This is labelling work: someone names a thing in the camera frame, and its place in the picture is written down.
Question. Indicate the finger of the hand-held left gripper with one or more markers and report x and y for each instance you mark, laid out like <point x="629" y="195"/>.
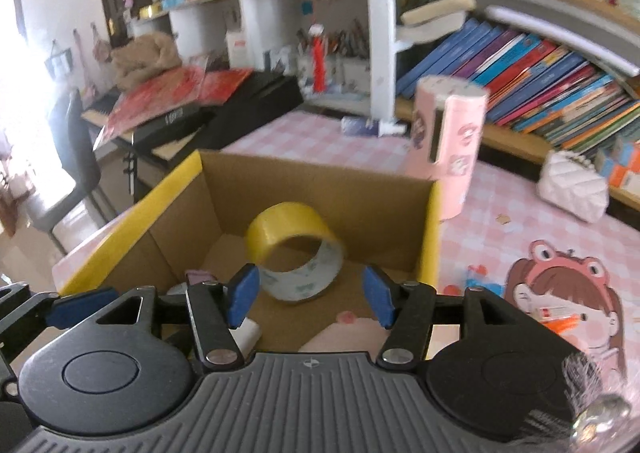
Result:
<point x="75" y="308"/>

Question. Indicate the black electric keyboard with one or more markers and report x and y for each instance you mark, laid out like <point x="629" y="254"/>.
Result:
<point x="260" y="98"/>

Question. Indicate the small wall hanging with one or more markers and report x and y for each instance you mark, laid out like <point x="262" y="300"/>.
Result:
<point x="60" y="63"/>

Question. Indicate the beige crumpled cloth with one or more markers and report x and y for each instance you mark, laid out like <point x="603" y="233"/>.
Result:
<point x="145" y="58"/>

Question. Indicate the pink cylindrical container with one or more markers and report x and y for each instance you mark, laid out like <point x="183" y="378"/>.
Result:
<point x="460" y="143"/>

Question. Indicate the yellow tape roll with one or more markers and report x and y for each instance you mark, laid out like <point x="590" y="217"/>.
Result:
<point x="285" y="228"/>

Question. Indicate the grey chair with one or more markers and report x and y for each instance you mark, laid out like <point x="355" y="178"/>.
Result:
<point x="75" y="153"/>

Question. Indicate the white curved shelf unit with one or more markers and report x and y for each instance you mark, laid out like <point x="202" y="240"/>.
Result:
<point x="200" y="28"/>

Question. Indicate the yellow cardboard box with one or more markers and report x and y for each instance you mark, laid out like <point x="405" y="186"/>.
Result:
<point x="325" y="198"/>

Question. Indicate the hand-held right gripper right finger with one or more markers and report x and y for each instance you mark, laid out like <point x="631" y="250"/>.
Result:
<point x="380" y="295"/>

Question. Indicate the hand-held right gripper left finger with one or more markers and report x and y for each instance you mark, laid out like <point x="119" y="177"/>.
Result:
<point x="242" y="295"/>

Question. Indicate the white charger plug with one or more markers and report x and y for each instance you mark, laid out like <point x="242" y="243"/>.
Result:
<point x="248" y="335"/>

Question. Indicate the white quilted pouch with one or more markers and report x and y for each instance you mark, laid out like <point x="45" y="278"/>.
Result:
<point x="575" y="188"/>

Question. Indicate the blue white tube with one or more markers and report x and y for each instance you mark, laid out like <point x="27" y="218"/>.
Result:
<point x="370" y="126"/>

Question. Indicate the white wooden bookshelf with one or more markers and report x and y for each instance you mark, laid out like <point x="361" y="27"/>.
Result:
<point x="380" y="33"/>

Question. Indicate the large red plastic packet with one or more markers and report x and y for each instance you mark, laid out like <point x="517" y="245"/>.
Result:
<point x="150" y="100"/>

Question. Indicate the red tassel doll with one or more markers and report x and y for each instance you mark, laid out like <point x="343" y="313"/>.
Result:
<point x="317" y="58"/>

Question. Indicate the lying cream paperback book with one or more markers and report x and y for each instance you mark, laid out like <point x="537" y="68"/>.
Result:
<point x="440" y="5"/>
<point x="430" y="30"/>

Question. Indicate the white rolled paper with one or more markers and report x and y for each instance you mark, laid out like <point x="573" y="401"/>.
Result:
<point x="550" y="33"/>

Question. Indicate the sparkly translucent trinket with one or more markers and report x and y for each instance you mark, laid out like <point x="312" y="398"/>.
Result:
<point x="595" y="408"/>

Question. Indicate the white box red label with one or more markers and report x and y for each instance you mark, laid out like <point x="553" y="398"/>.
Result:
<point x="237" y="49"/>

